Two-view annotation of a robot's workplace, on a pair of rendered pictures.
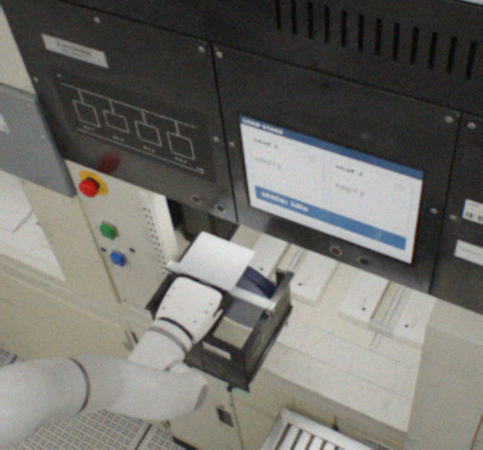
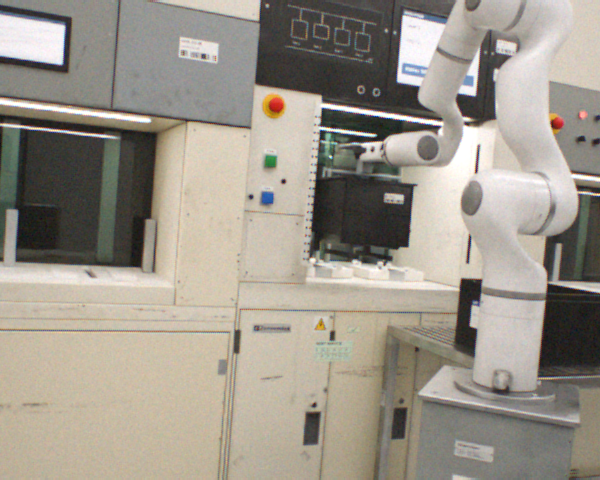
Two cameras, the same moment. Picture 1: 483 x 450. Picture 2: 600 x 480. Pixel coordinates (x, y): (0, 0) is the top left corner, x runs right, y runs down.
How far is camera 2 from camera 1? 2.24 m
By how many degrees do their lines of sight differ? 68
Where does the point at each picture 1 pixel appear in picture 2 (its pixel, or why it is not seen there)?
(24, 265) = (116, 290)
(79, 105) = (296, 22)
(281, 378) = (384, 290)
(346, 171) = not seen: hidden behind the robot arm
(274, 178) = (414, 53)
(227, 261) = not seen: hidden behind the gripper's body
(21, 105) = (245, 29)
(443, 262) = (489, 88)
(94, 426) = not seen: outside the picture
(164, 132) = (354, 33)
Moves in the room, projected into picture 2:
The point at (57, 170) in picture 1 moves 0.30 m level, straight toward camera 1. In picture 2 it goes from (249, 95) to (361, 99)
